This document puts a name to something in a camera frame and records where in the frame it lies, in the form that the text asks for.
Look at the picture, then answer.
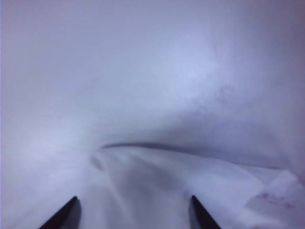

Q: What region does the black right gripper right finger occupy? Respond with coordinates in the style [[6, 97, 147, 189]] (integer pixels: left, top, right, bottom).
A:
[[191, 195, 222, 229]]

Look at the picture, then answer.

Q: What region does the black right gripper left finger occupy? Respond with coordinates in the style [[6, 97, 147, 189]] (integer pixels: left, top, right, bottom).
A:
[[38, 196, 81, 229]]

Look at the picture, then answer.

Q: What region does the white wet wipe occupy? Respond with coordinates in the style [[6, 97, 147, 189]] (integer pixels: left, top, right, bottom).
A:
[[0, 142, 305, 229]]

